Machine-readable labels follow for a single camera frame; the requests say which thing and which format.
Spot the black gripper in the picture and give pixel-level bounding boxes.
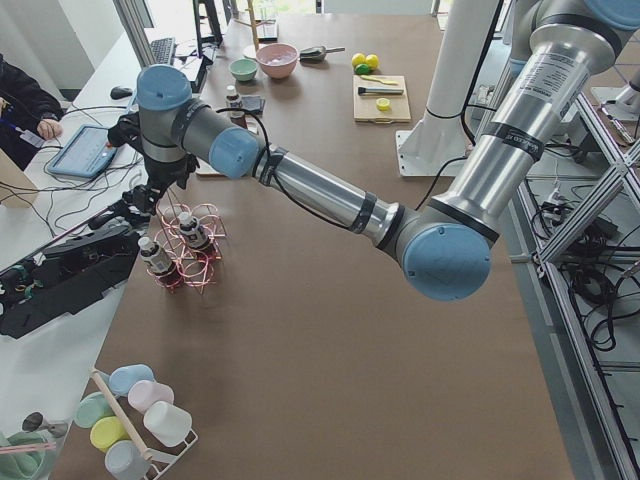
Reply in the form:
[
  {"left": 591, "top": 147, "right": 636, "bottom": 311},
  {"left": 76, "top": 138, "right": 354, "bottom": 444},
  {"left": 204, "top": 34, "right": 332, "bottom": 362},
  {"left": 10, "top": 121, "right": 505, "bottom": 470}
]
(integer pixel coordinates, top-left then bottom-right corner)
[{"left": 125, "top": 172, "right": 190, "bottom": 215}]

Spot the tea bottle rack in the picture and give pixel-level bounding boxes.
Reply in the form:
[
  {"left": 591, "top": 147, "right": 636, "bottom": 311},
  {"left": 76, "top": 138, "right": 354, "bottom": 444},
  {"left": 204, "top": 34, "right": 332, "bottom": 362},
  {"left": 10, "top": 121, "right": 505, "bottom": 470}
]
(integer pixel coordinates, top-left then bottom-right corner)
[{"left": 225, "top": 85, "right": 248, "bottom": 129}]

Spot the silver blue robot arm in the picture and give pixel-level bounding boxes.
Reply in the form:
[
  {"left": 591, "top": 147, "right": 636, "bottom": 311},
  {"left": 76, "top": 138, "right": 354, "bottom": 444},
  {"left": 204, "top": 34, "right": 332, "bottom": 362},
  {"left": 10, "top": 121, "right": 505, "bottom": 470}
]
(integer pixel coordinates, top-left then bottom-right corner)
[{"left": 134, "top": 1, "right": 639, "bottom": 301}]

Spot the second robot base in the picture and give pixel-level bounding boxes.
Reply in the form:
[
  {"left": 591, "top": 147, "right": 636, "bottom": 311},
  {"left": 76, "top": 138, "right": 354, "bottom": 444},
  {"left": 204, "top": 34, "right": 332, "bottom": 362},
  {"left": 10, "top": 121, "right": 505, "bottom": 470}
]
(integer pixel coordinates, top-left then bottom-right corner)
[{"left": 591, "top": 70, "right": 639, "bottom": 122}]

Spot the tea bottle lower middle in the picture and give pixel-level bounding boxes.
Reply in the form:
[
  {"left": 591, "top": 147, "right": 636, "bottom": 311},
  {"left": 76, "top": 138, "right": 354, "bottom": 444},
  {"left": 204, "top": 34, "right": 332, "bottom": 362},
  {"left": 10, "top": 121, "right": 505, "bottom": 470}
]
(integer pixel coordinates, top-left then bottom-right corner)
[{"left": 178, "top": 211, "right": 210, "bottom": 250}]

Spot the tea bottle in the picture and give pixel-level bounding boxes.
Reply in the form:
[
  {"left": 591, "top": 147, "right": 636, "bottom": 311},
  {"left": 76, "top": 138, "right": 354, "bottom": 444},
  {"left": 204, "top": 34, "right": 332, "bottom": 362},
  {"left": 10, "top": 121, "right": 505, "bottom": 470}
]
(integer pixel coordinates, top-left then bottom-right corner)
[
  {"left": 178, "top": 211, "right": 210, "bottom": 250},
  {"left": 138, "top": 236, "right": 175, "bottom": 277}
]

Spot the tea bottle lower outer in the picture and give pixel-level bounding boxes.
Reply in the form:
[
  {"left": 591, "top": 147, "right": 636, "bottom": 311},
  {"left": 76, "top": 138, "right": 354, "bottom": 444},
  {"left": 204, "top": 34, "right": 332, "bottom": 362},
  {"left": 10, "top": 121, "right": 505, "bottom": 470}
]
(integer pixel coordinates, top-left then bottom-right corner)
[{"left": 138, "top": 236, "right": 175, "bottom": 277}]

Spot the blue teach pendant tablet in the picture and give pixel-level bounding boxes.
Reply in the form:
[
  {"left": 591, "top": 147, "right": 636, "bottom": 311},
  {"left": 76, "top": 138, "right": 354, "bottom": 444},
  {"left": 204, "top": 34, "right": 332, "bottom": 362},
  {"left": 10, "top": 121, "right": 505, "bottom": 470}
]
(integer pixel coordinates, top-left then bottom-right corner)
[{"left": 46, "top": 125, "right": 118, "bottom": 180}]

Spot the black computer mouse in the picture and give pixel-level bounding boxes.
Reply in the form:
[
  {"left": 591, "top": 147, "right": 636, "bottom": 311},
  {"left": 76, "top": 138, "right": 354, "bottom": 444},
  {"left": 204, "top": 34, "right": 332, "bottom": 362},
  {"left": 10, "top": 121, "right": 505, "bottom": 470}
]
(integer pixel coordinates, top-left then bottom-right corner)
[{"left": 110, "top": 86, "right": 134, "bottom": 100}]

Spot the grey folded cloth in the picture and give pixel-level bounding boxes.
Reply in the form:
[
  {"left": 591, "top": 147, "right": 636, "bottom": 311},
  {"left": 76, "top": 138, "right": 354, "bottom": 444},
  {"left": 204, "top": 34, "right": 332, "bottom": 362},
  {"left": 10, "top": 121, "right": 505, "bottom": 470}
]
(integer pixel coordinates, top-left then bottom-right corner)
[{"left": 242, "top": 95, "right": 266, "bottom": 115}]

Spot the black keyboard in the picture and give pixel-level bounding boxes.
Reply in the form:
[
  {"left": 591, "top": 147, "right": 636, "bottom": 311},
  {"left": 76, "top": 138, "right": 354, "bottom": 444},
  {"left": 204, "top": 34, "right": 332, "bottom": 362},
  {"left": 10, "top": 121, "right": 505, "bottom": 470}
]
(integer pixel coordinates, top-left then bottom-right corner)
[{"left": 149, "top": 37, "right": 176, "bottom": 65}]

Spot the green bowl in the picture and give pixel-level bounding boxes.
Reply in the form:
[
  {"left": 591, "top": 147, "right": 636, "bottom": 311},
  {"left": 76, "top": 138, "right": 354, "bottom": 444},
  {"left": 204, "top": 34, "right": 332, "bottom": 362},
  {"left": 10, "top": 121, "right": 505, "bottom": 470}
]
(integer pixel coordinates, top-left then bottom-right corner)
[{"left": 229, "top": 58, "right": 258, "bottom": 82}]

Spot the person in black jacket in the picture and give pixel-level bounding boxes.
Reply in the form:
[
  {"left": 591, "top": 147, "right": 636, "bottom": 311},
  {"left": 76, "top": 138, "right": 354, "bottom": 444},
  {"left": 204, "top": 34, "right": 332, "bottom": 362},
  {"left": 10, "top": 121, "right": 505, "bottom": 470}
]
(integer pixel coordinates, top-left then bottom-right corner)
[{"left": 1, "top": 56, "right": 64, "bottom": 170}]

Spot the pink bowl of ice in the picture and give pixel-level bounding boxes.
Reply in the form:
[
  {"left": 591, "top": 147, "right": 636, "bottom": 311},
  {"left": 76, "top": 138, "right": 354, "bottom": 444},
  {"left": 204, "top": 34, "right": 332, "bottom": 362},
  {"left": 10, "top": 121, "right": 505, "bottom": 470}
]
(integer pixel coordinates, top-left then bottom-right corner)
[{"left": 256, "top": 43, "right": 299, "bottom": 79}]

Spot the wooden cup tree stand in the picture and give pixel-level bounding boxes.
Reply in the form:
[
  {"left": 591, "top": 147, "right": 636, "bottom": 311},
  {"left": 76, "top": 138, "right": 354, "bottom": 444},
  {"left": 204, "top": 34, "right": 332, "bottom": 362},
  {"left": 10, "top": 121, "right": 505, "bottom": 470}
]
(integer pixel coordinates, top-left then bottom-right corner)
[{"left": 236, "top": 0, "right": 278, "bottom": 59}]

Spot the steel ice scoop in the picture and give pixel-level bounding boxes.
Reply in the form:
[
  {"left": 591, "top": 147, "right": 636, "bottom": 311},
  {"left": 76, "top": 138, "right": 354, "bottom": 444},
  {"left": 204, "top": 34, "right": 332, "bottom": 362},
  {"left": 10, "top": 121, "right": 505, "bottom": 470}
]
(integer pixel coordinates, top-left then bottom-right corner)
[{"left": 299, "top": 46, "right": 346, "bottom": 63}]

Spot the blue plastic cup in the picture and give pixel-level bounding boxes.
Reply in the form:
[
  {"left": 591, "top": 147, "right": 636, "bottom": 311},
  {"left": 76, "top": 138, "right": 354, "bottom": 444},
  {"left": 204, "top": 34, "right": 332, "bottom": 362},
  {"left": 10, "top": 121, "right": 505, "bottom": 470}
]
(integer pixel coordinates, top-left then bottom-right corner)
[{"left": 108, "top": 364, "right": 155, "bottom": 396}]

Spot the bamboo cutting board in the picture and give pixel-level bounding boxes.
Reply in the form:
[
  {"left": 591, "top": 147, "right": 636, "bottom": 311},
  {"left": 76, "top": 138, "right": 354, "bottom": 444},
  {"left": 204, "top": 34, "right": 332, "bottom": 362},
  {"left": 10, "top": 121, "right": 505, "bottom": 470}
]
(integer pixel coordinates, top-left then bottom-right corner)
[{"left": 353, "top": 75, "right": 412, "bottom": 123}]

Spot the steel muddler black tip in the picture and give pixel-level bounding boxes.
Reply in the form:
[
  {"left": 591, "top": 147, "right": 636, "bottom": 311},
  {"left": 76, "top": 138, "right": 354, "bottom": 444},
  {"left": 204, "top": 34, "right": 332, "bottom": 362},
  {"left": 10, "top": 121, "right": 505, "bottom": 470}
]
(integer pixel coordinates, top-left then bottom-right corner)
[{"left": 357, "top": 86, "right": 404, "bottom": 96}]

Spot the pink plastic cup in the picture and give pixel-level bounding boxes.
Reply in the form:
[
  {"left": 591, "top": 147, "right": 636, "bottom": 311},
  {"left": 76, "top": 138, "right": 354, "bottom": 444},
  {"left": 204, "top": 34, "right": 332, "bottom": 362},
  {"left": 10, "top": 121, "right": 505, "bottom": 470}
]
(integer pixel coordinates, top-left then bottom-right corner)
[{"left": 127, "top": 380, "right": 175, "bottom": 414}]

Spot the upper yellow lemon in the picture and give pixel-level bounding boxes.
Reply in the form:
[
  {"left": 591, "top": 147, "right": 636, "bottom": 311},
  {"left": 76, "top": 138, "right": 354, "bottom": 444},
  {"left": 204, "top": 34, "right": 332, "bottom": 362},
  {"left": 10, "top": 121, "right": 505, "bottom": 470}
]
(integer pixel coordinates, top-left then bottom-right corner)
[{"left": 351, "top": 52, "right": 366, "bottom": 69}]

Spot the yellow plastic knife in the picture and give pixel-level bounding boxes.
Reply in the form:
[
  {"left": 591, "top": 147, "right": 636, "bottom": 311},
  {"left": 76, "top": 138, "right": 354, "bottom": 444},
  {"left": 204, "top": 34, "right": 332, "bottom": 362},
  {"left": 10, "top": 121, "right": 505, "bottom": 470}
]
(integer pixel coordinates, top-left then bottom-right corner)
[{"left": 360, "top": 75, "right": 399, "bottom": 85}]

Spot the half lemon slice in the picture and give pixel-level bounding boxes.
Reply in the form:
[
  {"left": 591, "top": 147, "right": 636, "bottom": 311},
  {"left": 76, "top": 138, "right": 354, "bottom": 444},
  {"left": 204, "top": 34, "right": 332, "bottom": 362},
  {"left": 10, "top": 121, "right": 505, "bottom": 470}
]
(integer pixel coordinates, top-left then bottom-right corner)
[{"left": 376, "top": 98, "right": 391, "bottom": 111}]

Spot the green plastic cup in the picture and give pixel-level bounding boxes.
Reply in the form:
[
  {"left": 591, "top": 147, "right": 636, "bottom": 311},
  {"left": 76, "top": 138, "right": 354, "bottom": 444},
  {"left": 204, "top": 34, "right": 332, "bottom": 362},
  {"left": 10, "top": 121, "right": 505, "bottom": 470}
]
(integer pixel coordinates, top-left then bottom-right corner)
[{"left": 74, "top": 391, "right": 114, "bottom": 429}]

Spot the white plastic cup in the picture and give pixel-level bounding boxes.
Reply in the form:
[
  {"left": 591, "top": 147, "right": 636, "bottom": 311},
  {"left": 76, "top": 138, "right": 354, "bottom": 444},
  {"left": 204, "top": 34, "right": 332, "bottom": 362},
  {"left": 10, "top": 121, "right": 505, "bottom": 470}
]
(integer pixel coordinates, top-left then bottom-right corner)
[{"left": 143, "top": 401, "right": 192, "bottom": 447}]

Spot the yellow plastic cup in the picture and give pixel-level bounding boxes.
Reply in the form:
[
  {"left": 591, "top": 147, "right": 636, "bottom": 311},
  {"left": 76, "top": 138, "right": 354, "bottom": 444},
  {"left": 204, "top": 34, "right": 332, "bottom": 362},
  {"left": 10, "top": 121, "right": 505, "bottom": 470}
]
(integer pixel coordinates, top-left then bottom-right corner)
[{"left": 90, "top": 416, "right": 130, "bottom": 453}]

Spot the grey plastic cup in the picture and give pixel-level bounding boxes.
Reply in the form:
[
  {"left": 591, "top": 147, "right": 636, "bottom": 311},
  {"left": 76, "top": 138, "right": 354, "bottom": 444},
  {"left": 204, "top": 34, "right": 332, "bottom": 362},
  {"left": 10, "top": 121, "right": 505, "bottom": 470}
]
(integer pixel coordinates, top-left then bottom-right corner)
[{"left": 104, "top": 440, "right": 151, "bottom": 480}]

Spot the copper wire bottle rack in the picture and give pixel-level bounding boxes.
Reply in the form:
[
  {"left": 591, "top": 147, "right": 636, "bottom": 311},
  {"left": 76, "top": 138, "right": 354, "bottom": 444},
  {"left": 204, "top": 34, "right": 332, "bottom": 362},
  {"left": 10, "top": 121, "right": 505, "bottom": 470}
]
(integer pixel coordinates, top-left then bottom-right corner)
[{"left": 143, "top": 203, "right": 227, "bottom": 295}]

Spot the white wire cup rack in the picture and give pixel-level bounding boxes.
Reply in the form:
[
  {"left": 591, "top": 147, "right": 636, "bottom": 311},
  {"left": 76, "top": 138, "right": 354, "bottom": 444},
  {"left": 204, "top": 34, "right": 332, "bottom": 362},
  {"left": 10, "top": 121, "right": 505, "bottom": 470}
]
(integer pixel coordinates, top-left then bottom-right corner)
[{"left": 90, "top": 368, "right": 199, "bottom": 479}]

